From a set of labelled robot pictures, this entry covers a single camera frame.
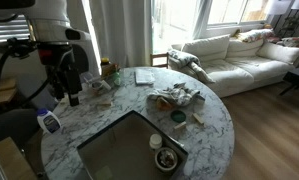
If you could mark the brown cardboard box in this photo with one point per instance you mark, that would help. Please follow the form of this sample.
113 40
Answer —
12 161

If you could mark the crumpled grey white cloth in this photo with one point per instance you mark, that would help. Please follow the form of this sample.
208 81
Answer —
175 94

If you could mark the white folded paper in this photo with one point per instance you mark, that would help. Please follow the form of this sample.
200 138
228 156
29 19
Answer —
144 76

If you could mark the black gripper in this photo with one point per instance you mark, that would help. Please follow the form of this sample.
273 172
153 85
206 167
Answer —
57 75

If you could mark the black coffee table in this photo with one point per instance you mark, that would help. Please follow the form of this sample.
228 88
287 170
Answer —
297 78

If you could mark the cup with dark liquid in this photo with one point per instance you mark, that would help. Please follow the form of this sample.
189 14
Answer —
96 86

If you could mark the white curtain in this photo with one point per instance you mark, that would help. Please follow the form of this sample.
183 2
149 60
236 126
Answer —
122 30

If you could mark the small wooden block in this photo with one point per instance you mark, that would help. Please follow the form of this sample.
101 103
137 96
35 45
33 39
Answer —
198 118
180 125

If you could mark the white bottle blue label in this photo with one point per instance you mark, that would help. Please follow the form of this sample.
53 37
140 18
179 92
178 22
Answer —
49 122

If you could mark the green bottle red cap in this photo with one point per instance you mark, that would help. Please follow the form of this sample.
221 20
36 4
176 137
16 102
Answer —
117 79

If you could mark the open dark cardboard box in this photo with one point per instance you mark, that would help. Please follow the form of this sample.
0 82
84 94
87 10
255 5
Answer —
122 146

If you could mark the brown bottle yellow lid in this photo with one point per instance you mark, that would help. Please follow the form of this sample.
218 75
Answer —
105 61

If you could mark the wooden chair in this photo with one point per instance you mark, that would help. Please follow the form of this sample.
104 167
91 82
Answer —
159 59

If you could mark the grey patterned blanket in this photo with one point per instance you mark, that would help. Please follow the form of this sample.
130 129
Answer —
189 61

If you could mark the white jar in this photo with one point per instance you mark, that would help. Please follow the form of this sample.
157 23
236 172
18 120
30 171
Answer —
155 140

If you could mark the white sofa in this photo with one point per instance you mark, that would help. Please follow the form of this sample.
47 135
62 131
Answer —
242 66

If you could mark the yellow book black label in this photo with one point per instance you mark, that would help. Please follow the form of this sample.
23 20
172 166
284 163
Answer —
108 69

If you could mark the white floor lamp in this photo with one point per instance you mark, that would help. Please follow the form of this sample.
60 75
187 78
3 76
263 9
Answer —
282 8

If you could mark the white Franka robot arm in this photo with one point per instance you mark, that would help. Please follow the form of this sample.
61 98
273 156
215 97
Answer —
52 20

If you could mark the floral cushion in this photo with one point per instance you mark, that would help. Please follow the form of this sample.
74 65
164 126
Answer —
255 34

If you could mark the orange object under cloth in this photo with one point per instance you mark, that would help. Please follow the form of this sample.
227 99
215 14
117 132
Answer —
163 103

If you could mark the dark green round lid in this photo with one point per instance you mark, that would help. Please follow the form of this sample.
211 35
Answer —
178 116

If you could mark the round bowl with scraps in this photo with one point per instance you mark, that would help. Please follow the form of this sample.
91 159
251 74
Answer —
166 159

